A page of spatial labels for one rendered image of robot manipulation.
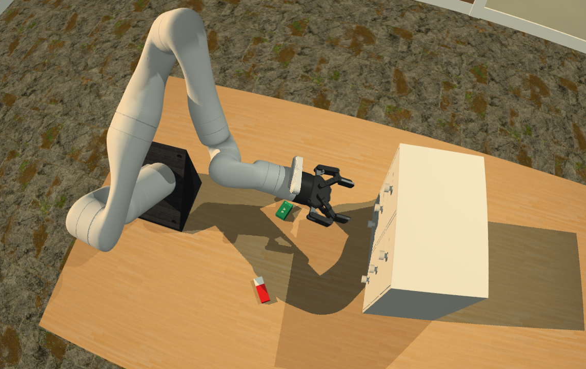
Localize white chest of drawers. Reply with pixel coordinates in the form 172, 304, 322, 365
362, 143, 489, 321

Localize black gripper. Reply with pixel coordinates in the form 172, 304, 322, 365
292, 165, 354, 227

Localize green nine-volt battery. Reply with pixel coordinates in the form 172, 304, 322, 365
275, 200, 293, 221

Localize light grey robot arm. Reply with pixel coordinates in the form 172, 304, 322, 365
66, 8, 303, 252

